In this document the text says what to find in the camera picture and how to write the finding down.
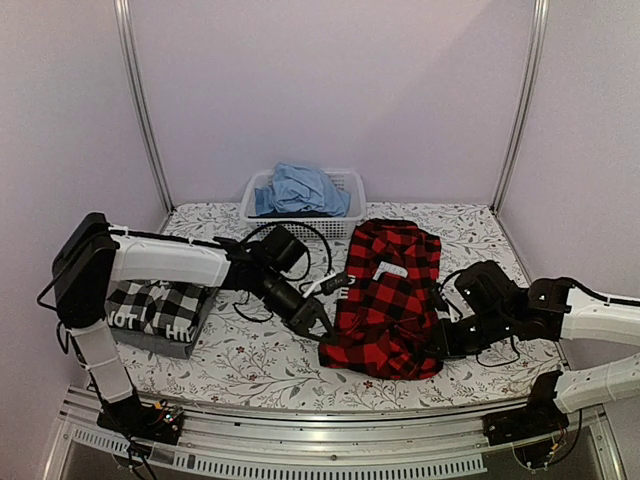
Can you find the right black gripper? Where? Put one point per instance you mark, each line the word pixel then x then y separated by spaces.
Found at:
pixel 448 348

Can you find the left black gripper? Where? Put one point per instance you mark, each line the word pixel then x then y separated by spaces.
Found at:
pixel 305 319

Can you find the red black plaid shirt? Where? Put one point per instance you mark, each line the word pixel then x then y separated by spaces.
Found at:
pixel 386 317

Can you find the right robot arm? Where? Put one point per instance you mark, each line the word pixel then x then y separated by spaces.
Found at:
pixel 560 309

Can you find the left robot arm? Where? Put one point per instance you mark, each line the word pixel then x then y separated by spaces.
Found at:
pixel 107 277

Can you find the white plastic basket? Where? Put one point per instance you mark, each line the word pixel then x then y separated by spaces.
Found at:
pixel 330 227

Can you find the blue shirt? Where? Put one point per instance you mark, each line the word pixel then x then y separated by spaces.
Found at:
pixel 296 189

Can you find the folded black white plaid shirt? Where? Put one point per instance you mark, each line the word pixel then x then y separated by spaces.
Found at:
pixel 172 310

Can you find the folded grey shirt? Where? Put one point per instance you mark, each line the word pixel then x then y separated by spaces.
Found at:
pixel 159 345

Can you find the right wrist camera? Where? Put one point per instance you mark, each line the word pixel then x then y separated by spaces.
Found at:
pixel 484 286

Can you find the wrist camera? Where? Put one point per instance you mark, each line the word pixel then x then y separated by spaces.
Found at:
pixel 484 286
pixel 283 250

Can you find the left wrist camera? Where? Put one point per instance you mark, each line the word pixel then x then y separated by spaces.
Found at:
pixel 283 250

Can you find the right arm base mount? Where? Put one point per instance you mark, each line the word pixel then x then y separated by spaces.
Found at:
pixel 534 431

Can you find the aluminium front rail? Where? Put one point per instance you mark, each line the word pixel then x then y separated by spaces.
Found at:
pixel 225 442

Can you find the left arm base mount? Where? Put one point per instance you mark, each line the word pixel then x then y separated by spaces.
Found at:
pixel 158 422

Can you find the right aluminium post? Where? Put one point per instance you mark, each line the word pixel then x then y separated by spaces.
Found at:
pixel 532 64

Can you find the aluminium post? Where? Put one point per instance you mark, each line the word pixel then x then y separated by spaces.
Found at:
pixel 532 64
pixel 133 73

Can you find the left aluminium post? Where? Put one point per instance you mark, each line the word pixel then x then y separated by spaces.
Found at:
pixel 133 73

